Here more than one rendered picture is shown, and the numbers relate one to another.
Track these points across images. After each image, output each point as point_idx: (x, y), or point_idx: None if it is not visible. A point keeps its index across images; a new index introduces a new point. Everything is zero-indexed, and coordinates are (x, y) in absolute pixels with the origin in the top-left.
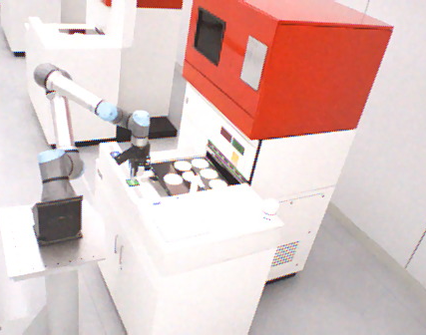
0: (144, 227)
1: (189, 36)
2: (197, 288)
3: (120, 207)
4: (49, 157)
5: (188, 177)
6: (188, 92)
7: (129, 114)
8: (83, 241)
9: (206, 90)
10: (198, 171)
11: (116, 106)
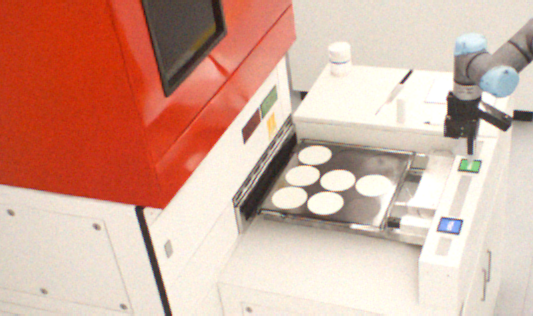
0: None
1: (143, 97)
2: None
3: (484, 218)
4: None
5: (346, 179)
6: (161, 233)
7: (486, 53)
8: None
9: (225, 113)
10: (316, 183)
11: (519, 31)
